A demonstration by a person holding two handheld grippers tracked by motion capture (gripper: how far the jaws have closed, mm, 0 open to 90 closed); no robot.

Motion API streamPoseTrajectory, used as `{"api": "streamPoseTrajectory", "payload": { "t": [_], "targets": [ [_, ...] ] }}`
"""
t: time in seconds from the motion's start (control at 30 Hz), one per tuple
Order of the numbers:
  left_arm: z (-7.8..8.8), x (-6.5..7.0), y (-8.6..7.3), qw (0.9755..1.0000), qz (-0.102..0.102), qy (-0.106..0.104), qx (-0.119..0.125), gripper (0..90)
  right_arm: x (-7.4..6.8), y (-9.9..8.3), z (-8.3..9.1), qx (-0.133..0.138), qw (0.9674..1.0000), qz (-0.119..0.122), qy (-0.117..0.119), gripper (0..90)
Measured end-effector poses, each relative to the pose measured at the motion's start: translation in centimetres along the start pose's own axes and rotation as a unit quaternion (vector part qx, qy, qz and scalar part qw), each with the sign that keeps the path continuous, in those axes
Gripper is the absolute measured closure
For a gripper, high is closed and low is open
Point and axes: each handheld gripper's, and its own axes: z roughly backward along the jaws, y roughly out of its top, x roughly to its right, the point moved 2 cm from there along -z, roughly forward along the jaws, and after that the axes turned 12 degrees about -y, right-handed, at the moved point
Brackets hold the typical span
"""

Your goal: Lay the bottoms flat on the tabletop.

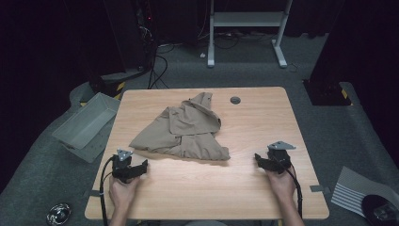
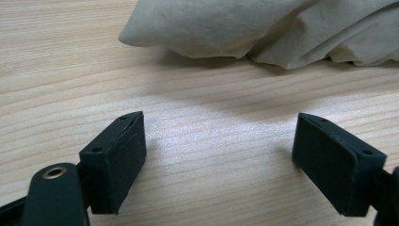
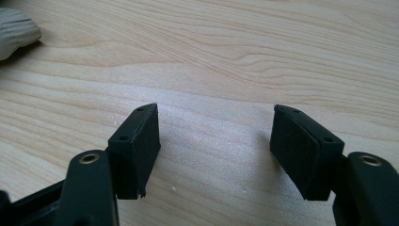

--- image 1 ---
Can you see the grey striped board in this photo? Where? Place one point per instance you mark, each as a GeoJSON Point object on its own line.
{"type": "Point", "coordinates": [351, 188]}

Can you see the grey tape strip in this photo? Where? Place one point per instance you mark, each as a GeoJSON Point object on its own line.
{"type": "Point", "coordinates": [95, 193]}
{"type": "Point", "coordinates": [318, 188]}

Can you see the person's right hand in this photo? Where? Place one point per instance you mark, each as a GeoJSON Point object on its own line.
{"type": "Point", "coordinates": [282, 185]}

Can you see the grey round table grommet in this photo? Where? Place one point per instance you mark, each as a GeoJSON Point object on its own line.
{"type": "Point", "coordinates": [235, 100]}

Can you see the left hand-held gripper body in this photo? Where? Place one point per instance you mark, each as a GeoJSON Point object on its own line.
{"type": "Point", "coordinates": [120, 164]}

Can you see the black round object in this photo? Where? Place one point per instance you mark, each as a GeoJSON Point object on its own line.
{"type": "Point", "coordinates": [379, 208]}

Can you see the khaki shorts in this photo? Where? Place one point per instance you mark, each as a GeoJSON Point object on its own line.
{"type": "Point", "coordinates": [185, 132]}

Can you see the black stand base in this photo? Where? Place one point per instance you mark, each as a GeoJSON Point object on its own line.
{"type": "Point", "coordinates": [326, 92]}

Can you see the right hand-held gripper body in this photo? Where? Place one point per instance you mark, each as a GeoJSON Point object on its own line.
{"type": "Point", "coordinates": [279, 158]}

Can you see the black equipment rack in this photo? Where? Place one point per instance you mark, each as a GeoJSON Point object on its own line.
{"type": "Point", "coordinates": [125, 37]}

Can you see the white metal stand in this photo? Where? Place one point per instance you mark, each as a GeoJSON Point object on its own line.
{"type": "Point", "coordinates": [247, 19]}

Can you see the person's left hand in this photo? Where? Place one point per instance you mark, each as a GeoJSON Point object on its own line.
{"type": "Point", "coordinates": [122, 193]}

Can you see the grey plastic bin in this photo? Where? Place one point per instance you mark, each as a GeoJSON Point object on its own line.
{"type": "Point", "coordinates": [84, 127]}

